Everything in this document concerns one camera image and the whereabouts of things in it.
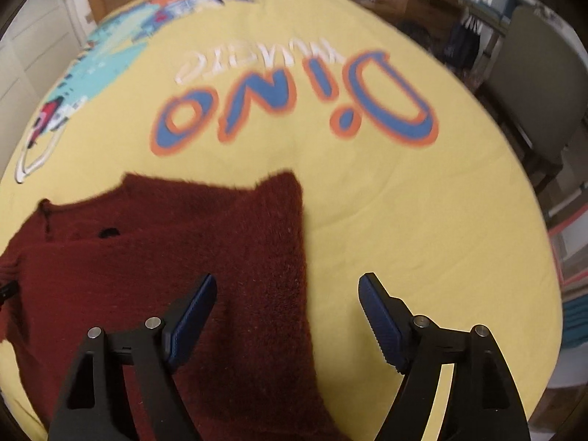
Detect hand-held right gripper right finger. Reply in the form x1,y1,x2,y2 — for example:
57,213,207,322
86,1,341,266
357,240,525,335
358,273,530,441

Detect yellow printed blanket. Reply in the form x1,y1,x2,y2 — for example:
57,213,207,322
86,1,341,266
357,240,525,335
0,0,565,441

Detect dark hanging bag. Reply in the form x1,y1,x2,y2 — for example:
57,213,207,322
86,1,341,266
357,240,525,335
443,18,484,69

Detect maroon knit sweater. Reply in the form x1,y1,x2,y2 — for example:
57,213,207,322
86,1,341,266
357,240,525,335
0,171,351,441

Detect pink framed picture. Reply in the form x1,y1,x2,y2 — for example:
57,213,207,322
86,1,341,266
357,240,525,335
546,207,588,288

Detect white wardrobe doors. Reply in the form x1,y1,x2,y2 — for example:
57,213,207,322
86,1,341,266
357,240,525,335
0,0,89,118

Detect grey chair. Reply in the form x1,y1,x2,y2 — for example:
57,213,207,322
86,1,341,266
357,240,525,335
478,6,588,194

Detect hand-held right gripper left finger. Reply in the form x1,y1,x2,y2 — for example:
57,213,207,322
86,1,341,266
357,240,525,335
48,274,218,441

